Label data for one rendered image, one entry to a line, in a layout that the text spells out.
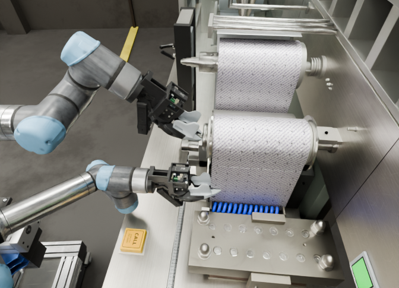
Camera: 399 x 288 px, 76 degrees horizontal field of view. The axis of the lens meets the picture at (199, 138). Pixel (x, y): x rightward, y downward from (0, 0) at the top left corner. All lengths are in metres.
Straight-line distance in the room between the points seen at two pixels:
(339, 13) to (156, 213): 0.87
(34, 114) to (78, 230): 1.60
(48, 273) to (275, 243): 1.34
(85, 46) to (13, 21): 4.69
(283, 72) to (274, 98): 0.09
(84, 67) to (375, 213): 0.64
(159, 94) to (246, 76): 0.30
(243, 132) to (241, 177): 0.15
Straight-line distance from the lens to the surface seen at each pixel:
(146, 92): 0.60
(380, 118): 0.60
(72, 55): 0.58
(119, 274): 0.91
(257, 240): 0.79
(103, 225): 2.06
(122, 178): 0.77
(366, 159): 0.64
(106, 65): 0.58
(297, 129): 0.67
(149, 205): 0.99
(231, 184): 0.75
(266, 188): 0.77
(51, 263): 1.82
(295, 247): 0.81
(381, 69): 0.68
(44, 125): 0.55
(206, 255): 0.74
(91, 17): 4.94
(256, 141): 0.64
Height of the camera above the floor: 1.74
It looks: 45 degrees down
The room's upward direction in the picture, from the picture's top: straight up
